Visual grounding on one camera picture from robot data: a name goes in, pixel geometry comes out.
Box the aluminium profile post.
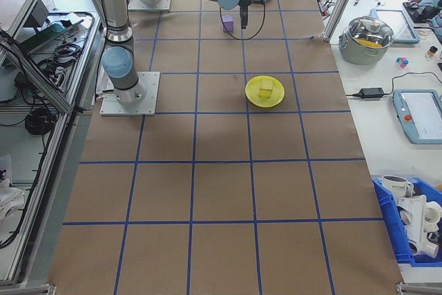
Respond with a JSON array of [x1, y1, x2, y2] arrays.
[[322, 0, 362, 43]]

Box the coiled black cable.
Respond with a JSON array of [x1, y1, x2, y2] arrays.
[[24, 106, 58, 136]]

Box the blue plastic bin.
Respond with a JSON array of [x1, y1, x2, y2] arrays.
[[372, 176, 442, 267]]

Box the black power adapter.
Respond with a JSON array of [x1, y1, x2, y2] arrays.
[[345, 87, 386, 100]]

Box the yellow plastic plate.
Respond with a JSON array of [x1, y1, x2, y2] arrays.
[[244, 75, 287, 109]]

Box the black power adapter cable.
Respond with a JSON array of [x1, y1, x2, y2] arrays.
[[382, 71, 442, 96]]

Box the white plastic pipe fittings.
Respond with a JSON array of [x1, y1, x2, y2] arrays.
[[396, 193, 442, 258]]

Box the blue grey teach pendant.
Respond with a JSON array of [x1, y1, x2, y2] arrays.
[[392, 88, 442, 145], [370, 8, 421, 46]]

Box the white crumpled cloth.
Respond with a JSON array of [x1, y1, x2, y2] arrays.
[[0, 154, 27, 220]]

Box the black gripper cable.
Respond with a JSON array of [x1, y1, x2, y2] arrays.
[[218, 0, 267, 41]]

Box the V-shaped metal bar frame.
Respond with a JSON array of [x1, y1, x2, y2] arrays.
[[0, 0, 106, 287]]

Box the grey box in frame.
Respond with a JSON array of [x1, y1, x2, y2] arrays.
[[28, 0, 51, 27]]

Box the green flat board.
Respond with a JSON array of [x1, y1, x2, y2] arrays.
[[20, 20, 86, 55]]

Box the grey pot with glass lid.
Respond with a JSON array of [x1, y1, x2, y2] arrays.
[[338, 15, 395, 66]]

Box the blue cloth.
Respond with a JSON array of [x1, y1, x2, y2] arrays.
[[419, 0, 442, 27]]

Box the yellow foam block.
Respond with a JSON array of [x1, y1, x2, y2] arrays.
[[258, 78, 274, 99]]

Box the white printed mug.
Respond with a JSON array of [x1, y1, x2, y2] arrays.
[[381, 174, 414, 200]]

